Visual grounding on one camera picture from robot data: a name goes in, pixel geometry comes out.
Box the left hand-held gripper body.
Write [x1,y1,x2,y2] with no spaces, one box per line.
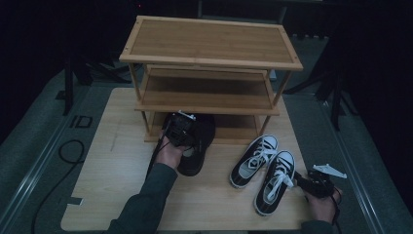
[163,109,199,148]

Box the black metal stand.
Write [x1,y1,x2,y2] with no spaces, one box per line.
[62,54,131,117]
[283,68,360,132]

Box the black tape piece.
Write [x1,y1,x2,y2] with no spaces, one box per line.
[59,196,84,207]

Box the black white canvas sneaker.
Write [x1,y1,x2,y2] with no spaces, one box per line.
[229,134,280,190]
[252,149,297,217]

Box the black floor cable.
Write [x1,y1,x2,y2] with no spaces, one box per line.
[31,139,86,234]

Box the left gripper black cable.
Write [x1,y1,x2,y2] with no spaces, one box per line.
[147,130,170,177]

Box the plain black shoe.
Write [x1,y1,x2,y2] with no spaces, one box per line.
[176,113,217,177]

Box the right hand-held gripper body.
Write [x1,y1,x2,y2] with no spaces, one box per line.
[302,163,348,200]

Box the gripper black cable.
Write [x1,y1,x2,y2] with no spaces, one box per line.
[330,186,344,234]
[147,130,170,177]

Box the person's right hand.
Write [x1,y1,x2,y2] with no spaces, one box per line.
[304,186,342,224]

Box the aluminium floor cross rail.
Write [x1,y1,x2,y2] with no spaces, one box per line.
[283,92,327,98]

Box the grey metal frame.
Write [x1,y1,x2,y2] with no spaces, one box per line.
[197,0,289,25]

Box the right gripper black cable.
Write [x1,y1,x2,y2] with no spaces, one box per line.
[330,186,344,234]

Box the person's left hand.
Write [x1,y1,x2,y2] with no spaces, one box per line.
[154,135,188,170]

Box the wooden shoe rack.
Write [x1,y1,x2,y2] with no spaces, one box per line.
[118,15,304,146]

